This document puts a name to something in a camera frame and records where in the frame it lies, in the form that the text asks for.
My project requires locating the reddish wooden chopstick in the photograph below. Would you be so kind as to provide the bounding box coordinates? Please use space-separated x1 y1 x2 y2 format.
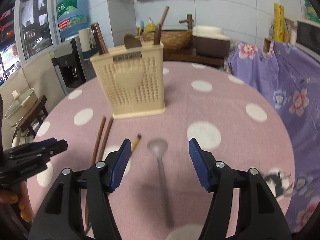
159 6 170 27

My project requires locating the pink polka dot tablecloth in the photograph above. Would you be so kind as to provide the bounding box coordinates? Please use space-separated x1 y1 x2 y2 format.
26 60 296 240

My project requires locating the black chopstick yellow tip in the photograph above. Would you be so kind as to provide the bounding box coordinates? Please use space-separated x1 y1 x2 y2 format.
131 134 142 152

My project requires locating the left hand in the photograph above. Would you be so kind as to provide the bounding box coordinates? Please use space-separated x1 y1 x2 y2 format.
1 181 34 223

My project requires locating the dark brown chopstick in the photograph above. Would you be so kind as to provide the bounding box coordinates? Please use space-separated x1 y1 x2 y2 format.
97 117 114 161

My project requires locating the water dispenser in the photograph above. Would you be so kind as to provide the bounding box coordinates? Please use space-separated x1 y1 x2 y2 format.
50 36 86 91

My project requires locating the brown white cooker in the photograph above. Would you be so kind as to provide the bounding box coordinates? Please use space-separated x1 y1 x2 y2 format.
193 25 231 58

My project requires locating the thin brown chopstick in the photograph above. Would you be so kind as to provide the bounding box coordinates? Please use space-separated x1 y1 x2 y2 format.
91 22 108 55

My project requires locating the yellow soap dispenser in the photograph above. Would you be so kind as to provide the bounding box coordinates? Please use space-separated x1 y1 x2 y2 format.
145 18 156 33

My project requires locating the brown wooden chopstick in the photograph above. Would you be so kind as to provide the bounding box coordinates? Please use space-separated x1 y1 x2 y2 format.
85 116 106 226

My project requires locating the woven wicker basket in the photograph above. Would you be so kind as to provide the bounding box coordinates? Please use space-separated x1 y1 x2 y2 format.
135 30 193 51

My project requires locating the purple floral cloth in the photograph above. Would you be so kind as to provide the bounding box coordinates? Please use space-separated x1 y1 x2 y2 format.
228 42 319 233

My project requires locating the frosted translucent ladle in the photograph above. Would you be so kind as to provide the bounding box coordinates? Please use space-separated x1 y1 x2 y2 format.
148 138 174 228

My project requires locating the stainless steel spoon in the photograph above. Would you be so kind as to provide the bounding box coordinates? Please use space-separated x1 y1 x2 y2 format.
124 34 142 49

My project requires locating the beige electric pot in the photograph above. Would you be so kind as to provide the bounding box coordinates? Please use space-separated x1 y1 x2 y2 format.
4 88 38 128

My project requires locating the blue water bottle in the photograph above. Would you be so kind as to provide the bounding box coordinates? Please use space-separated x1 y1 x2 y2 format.
56 0 89 39

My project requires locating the wooden stool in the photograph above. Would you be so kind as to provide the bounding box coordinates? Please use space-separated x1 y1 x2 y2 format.
17 95 48 137

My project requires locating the beige plastic utensil holder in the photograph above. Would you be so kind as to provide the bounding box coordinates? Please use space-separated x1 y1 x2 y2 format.
89 41 166 119

